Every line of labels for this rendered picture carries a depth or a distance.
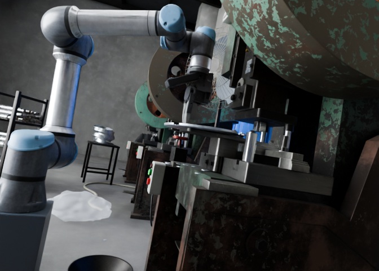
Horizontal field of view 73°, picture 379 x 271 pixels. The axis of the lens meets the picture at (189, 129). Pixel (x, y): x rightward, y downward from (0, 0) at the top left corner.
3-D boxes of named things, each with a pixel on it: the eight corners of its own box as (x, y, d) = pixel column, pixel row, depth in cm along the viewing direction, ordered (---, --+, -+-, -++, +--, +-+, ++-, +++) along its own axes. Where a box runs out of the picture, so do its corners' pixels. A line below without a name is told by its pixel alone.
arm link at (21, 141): (-10, 171, 73) (1, 124, 74) (23, 167, 86) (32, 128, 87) (30, 178, 72) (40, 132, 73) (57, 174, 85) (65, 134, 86)
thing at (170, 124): (198, 133, 112) (198, 131, 112) (259, 139, 93) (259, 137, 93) (147, 123, 91) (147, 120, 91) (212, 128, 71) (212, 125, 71)
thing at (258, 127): (257, 130, 95) (259, 120, 95) (251, 130, 99) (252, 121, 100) (265, 132, 95) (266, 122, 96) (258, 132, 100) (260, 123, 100)
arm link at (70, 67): (21, 168, 85) (48, 11, 89) (48, 165, 100) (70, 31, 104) (56, 173, 84) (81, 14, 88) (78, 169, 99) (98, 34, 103)
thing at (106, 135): (82, 182, 338) (93, 124, 343) (79, 176, 378) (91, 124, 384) (112, 185, 355) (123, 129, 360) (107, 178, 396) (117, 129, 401)
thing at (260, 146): (255, 153, 89) (256, 140, 89) (236, 151, 103) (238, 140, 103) (277, 158, 91) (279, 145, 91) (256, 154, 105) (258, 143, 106)
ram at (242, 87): (242, 105, 88) (255, 23, 90) (225, 109, 102) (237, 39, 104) (285, 115, 92) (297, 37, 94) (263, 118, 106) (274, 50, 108)
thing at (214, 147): (181, 167, 82) (188, 125, 83) (172, 162, 96) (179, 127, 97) (250, 177, 88) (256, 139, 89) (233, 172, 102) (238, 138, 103)
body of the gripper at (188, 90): (210, 105, 89) (216, 71, 90) (186, 99, 87) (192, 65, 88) (203, 107, 96) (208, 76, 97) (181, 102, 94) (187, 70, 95)
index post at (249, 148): (245, 161, 75) (250, 129, 76) (241, 160, 78) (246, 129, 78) (254, 163, 76) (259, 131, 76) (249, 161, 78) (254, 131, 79)
